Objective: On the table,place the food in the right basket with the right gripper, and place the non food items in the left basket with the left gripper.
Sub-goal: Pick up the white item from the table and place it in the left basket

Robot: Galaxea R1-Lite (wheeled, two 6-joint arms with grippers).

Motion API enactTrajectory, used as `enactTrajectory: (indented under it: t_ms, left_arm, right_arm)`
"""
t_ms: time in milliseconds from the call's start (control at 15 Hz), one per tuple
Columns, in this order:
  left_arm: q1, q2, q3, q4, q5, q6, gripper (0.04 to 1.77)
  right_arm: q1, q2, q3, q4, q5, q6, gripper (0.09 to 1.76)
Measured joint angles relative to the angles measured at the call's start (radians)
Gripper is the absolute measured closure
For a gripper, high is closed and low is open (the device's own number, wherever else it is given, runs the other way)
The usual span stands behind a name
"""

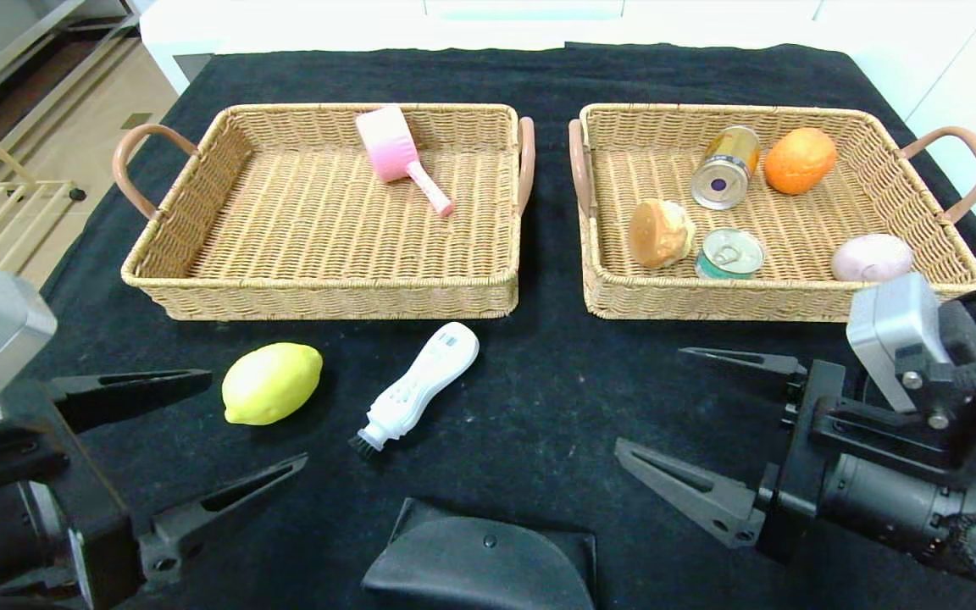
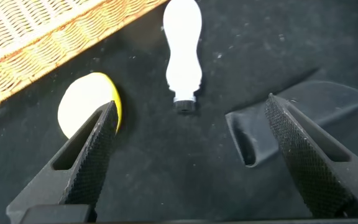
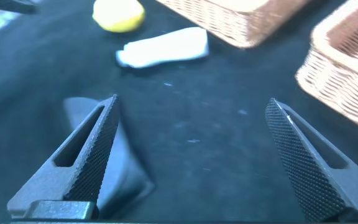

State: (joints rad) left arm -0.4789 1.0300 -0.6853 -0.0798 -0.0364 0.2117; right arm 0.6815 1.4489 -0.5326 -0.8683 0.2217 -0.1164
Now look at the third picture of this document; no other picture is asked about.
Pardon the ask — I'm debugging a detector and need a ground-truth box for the black leather pouch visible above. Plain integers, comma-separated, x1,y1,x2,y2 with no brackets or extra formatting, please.
63,96,155,218

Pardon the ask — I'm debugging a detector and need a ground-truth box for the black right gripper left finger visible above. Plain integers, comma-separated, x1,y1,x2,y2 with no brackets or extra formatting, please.
7,94,121,220

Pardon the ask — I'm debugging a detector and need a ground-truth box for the yellow lemon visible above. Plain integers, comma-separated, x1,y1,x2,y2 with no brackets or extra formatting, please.
91,0,146,34

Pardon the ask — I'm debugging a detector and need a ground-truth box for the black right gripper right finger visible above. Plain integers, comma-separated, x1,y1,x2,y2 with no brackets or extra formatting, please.
265,97,358,222

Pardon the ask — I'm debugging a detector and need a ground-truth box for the black table cloth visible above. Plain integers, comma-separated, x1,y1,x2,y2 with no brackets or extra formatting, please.
0,0,358,224

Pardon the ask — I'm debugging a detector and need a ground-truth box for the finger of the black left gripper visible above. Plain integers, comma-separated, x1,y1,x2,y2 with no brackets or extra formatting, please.
0,0,39,15

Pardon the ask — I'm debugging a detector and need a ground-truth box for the woven wicker basket with handles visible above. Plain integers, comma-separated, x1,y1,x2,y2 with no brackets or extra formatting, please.
155,0,313,50
295,0,358,138

